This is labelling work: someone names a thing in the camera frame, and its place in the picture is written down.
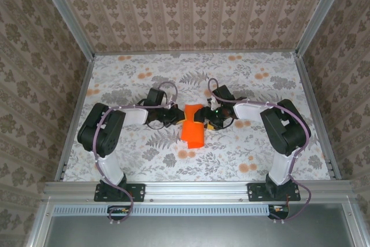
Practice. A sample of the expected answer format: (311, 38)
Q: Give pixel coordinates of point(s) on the orange cloth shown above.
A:
(190, 134)

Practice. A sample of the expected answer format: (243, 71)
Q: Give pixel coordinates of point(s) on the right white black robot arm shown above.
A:
(289, 131)

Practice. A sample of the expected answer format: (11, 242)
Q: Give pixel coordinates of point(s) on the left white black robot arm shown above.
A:
(107, 131)

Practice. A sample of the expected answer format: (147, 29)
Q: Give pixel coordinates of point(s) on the grey sheet metal panel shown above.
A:
(188, 232)

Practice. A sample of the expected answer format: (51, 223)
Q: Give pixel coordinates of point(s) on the floral patterned table cover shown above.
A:
(202, 166)

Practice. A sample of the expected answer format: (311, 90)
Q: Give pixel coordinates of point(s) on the black connector board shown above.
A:
(117, 210)
(279, 209)

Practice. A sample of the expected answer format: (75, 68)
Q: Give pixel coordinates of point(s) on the thin aluminium table rail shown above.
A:
(196, 53)

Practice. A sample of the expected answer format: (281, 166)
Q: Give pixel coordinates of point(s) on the wide aluminium mounting rail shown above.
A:
(196, 190)

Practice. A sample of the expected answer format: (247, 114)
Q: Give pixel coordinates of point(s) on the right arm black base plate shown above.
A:
(254, 192)

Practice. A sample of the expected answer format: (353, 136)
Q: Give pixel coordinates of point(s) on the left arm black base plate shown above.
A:
(138, 192)

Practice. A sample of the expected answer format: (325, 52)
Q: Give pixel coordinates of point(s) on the aluminium table side rail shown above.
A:
(316, 114)
(75, 114)

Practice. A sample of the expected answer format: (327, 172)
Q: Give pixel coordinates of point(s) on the aluminium frame post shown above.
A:
(65, 12)
(321, 12)

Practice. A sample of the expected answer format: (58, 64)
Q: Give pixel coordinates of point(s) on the aluminium lower frame rail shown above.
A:
(355, 224)
(39, 224)

